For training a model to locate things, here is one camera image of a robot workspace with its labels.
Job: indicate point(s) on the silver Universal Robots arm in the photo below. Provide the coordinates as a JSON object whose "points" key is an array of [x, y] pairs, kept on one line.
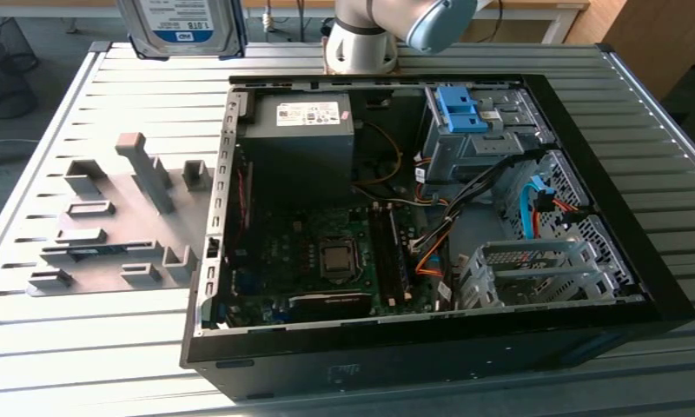
{"points": [[359, 48]]}

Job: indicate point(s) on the grey metal drive cage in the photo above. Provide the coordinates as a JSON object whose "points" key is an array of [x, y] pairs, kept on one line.
{"points": [[486, 147]]}

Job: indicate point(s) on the green motherboard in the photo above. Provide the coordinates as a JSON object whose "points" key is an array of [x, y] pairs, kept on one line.
{"points": [[278, 260]]}

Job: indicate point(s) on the grey power supply unit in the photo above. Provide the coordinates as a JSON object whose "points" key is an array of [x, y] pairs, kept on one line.
{"points": [[302, 147]]}

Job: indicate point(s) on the brown wooden cabinet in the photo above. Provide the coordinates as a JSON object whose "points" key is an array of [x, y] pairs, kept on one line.
{"points": [[661, 43]]}

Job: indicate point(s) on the black graphics card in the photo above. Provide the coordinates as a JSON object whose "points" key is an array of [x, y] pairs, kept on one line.
{"points": [[330, 306]]}

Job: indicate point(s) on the grey parts rack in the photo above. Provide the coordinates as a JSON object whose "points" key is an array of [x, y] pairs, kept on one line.
{"points": [[127, 217]]}

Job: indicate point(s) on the hard disk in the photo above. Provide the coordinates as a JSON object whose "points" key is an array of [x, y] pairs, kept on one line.
{"points": [[179, 26]]}

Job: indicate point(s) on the blue plastic drive latch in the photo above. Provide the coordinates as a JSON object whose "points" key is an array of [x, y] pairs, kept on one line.
{"points": [[458, 113]]}

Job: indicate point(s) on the dark RAM stick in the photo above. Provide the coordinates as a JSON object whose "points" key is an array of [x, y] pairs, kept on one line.
{"points": [[95, 251]]}

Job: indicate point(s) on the CPU socket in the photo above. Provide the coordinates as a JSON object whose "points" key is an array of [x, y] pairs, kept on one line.
{"points": [[339, 241]]}

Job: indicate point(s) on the black open PC case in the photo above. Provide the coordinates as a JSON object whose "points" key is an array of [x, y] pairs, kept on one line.
{"points": [[382, 360]]}

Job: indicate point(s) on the black RAM stick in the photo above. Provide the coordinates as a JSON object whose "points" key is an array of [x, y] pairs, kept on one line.
{"points": [[402, 260]]}

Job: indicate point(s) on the silver metal disk bay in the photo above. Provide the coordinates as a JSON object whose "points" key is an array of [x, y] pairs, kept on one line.
{"points": [[557, 274]]}

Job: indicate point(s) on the silver CPU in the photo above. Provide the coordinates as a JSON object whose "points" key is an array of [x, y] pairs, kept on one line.
{"points": [[337, 259]]}

